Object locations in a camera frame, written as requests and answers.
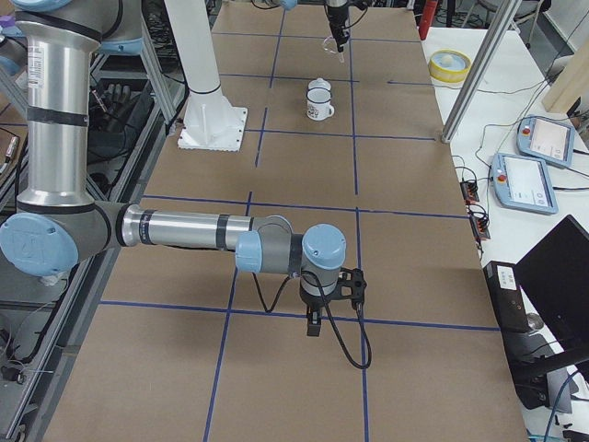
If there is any wooden board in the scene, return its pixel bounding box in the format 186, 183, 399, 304
542, 41, 588, 113

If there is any aluminium frame post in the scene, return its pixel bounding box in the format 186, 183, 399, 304
441, 0, 522, 144

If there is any white enamel mug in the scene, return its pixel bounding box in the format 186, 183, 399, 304
306, 87, 335, 122

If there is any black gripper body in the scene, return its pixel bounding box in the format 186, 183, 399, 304
326, 0, 348, 35
299, 285, 326, 322

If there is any brown paper table cover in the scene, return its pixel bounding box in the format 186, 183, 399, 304
45, 2, 526, 441

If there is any yellow rimmed bowl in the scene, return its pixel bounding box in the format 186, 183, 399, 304
428, 49, 472, 84

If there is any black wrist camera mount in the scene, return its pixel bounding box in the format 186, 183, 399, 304
329, 267, 367, 316

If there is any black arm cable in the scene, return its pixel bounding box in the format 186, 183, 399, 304
251, 271, 373, 369

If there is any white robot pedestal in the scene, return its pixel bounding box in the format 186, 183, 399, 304
165, 0, 248, 152

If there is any black box with label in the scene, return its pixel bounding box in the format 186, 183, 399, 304
483, 261, 531, 355

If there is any near teach pendant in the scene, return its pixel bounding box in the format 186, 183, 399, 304
491, 153, 559, 215

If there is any far teach pendant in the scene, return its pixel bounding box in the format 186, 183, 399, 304
516, 115, 574, 169

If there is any teach pendant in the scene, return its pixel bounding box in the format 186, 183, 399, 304
516, 115, 574, 169
491, 153, 559, 215

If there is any white mug lid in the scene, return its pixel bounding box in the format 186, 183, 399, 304
307, 77, 331, 91

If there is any red cylinder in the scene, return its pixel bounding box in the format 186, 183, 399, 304
418, 0, 438, 41

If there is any black monitor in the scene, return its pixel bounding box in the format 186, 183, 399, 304
515, 215, 588, 349

